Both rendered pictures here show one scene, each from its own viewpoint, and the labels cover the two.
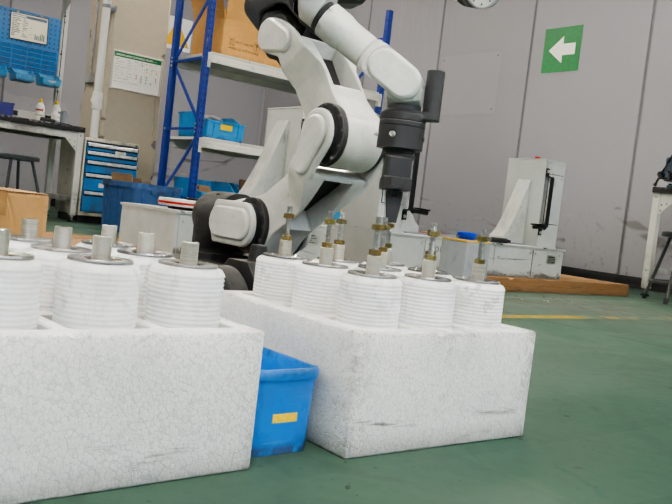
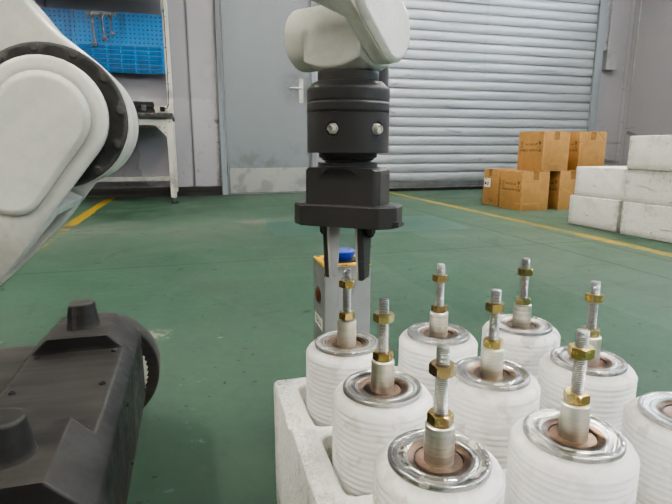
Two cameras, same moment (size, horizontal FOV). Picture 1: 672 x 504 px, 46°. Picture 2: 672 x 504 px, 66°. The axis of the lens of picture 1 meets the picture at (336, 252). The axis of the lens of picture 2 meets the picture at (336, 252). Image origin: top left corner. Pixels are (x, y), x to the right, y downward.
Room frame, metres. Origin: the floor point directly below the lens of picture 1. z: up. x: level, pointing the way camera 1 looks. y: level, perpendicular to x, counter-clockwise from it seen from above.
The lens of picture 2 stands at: (1.32, 0.43, 0.48)
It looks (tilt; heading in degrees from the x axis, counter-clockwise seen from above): 12 degrees down; 293
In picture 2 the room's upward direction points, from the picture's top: straight up
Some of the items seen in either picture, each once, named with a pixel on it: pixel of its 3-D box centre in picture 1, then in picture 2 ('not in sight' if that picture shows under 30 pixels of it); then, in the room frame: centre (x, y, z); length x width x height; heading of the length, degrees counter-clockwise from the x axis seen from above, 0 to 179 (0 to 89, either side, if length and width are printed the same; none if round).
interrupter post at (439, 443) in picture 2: (285, 249); (439, 442); (1.38, 0.09, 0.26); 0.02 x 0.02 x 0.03
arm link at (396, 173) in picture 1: (396, 159); (346, 170); (1.53, -0.09, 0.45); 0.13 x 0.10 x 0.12; 1
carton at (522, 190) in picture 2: not in sight; (523, 189); (1.53, -3.90, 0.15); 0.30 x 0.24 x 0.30; 127
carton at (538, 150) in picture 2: not in sight; (542, 151); (1.42, -4.00, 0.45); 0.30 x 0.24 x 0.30; 130
